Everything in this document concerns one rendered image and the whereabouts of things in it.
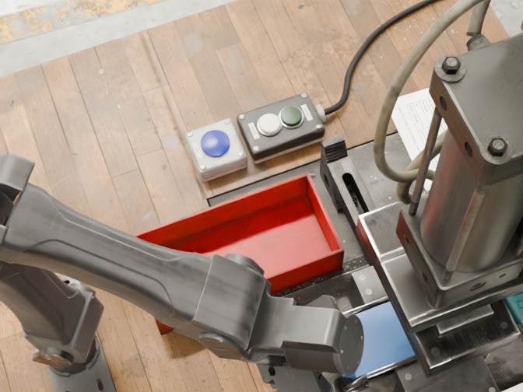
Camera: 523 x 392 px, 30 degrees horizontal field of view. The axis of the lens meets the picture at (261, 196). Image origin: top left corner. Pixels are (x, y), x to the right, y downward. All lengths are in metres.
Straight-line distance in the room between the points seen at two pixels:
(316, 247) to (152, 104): 0.32
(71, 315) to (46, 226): 0.25
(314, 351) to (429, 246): 0.15
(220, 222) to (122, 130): 0.21
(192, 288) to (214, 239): 0.42
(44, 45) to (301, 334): 1.82
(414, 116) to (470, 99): 0.70
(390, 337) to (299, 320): 0.26
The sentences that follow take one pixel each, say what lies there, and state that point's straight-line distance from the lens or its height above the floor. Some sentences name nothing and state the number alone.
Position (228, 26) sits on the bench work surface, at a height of 0.90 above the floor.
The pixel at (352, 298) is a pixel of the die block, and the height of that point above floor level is 0.93.
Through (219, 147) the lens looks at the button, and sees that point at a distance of 1.32.
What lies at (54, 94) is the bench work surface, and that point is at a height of 0.90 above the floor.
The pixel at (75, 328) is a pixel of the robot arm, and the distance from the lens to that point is 1.11.
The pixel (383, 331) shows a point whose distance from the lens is 1.16.
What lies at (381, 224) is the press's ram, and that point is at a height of 1.14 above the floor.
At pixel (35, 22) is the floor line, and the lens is 2.68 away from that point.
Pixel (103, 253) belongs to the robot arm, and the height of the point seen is 1.31.
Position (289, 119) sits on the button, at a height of 0.94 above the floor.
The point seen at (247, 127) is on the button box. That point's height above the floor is 0.93.
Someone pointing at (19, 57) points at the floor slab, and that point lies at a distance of 2.62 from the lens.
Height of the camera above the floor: 2.09
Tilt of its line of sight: 64 degrees down
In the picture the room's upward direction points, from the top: 3 degrees counter-clockwise
